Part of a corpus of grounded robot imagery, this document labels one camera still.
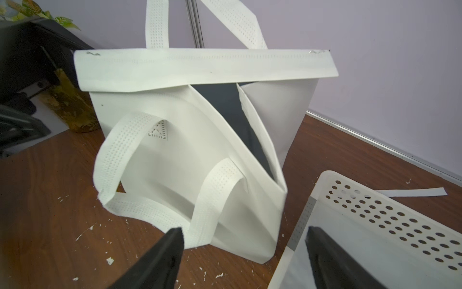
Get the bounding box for white insulated delivery bag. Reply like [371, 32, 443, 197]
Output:
[73, 1, 338, 264]

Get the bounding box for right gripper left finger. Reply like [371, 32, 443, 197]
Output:
[110, 228, 184, 289]

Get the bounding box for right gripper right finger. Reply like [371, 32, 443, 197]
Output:
[305, 226, 384, 289]

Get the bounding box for artificial flower plant bouquet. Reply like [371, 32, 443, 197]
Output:
[1, 1, 100, 132]

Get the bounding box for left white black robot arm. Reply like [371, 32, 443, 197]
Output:
[1, 16, 91, 152]

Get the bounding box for white plastic strip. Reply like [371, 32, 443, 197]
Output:
[377, 187, 448, 197]

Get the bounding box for white perforated plastic basket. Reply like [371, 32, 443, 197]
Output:
[269, 171, 462, 289]

